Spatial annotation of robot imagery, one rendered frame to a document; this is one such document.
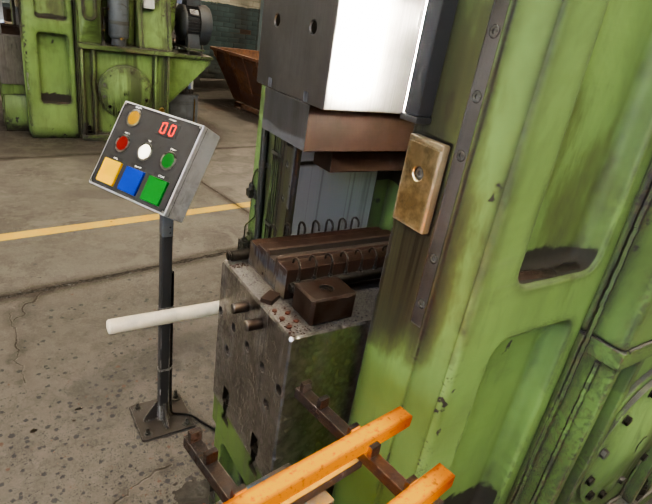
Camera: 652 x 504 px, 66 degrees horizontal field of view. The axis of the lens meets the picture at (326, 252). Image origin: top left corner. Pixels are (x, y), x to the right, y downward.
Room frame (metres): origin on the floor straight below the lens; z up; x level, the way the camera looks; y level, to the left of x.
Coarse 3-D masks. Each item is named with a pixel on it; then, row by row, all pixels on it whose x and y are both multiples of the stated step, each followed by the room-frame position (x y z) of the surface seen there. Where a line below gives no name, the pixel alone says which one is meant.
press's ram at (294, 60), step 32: (288, 0) 1.13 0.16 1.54; (320, 0) 1.03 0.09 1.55; (352, 0) 1.00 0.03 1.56; (384, 0) 1.04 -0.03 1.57; (416, 0) 1.09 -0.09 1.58; (288, 32) 1.12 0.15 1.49; (320, 32) 1.02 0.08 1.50; (352, 32) 1.01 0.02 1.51; (384, 32) 1.05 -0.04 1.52; (416, 32) 1.10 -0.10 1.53; (288, 64) 1.11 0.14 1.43; (320, 64) 1.01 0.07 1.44; (352, 64) 1.01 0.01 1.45; (384, 64) 1.06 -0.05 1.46; (320, 96) 1.00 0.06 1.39; (352, 96) 1.02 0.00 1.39; (384, 96) 1.07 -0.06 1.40
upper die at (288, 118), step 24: (288, 96) 1.10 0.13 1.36; (264, 120) 1.18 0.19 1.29; (288, 120) 1.09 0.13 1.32; (312, 120) 1.03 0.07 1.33; (336, 120) 1.07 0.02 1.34; (360, 120) 1.10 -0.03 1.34; (384, 120) 1.14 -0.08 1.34; (312, 144) 1.04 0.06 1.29; (336, 144) 1.07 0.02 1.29; (360, 144) 1.11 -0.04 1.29; (384, 144) 1.15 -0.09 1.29
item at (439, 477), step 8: (440, 464) 0.56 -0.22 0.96; (432, 472) 0.54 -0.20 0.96; (440, 472) 0.54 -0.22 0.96; (448, 472) 0.55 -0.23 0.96; (424, 480) 0.52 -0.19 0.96; (432, 480) 0.53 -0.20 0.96; (440, 480) 0.53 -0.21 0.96; (448, 480) 0.53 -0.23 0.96; (408, 488) 0.51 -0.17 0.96; (416, 488) 0.51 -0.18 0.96; (424, 488) 0.51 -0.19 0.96; (432, 488) 0.51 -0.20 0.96; (440, 488) 0.52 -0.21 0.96; (448, 488) 0.54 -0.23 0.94; (400, 496) 0.49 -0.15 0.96; (408, 496) 0.49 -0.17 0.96; (416, 496) 0.49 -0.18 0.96; (424, 496) 0.50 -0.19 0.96; (432, 496) 0.50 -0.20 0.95
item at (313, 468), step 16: (384, 416) 0.64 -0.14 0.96; (400, 416) 0.65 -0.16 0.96; (352, 432) 0.59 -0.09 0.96; (368, 432) 0.60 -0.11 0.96; (384, 432) 0.60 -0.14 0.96; (336, 448) 0.56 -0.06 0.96; (352, 448) 0.56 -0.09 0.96; (304, 464) 0.52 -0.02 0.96; (320, 464) 0.52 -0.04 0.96; (336, 464) 0.53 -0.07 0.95; (272, 480) 0.48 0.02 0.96; (288, 480) 0.49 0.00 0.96; (304, 480) 0.49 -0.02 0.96; (240, 496) 0.45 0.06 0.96; (256, 496) 0.45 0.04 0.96; (272, 496) 0.46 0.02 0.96; (288, 496) 0.47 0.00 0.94
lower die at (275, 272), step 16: (256, 240) 1.19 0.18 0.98; (272, 240) 1.20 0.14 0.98; (288, 240) 1.20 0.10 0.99; (304, 240) 1.22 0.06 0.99; (320, 240) 1.23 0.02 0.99; (336, 240) 1.25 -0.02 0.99; (256, 256) 1.15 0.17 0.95; (288, 256) 1.08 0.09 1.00; (304, 256) 1.11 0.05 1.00; (320, 256) 1.13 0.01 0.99; (336, 256) 1.15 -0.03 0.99; (352, 256) 1.16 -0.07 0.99; (368, 256) 1.18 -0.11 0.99; (384, 256) 1.19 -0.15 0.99; (272, 272) 1.08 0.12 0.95; (288, 272) 1.03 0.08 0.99; (304, 272) 1.05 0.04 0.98; (320, 272) 1.08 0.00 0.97; (336, 272) 1.11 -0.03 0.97
